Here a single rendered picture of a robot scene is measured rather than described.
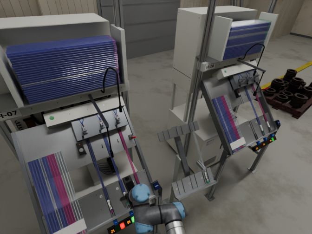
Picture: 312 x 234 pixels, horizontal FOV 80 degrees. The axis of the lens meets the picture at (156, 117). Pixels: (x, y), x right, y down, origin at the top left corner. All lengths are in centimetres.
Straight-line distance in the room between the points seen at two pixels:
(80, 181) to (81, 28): 112
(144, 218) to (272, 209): 186
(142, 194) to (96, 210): 54
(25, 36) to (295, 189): 291
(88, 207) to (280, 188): 218
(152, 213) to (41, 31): 107
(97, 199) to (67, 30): 103
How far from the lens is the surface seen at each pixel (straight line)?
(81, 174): 172
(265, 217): 246
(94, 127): 127
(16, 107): 120
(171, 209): 90
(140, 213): 89
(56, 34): 126
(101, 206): 135
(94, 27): 129
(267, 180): 275
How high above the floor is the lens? 195
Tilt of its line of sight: 37 degrees down
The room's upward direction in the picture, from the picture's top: 2 degrees clockwise
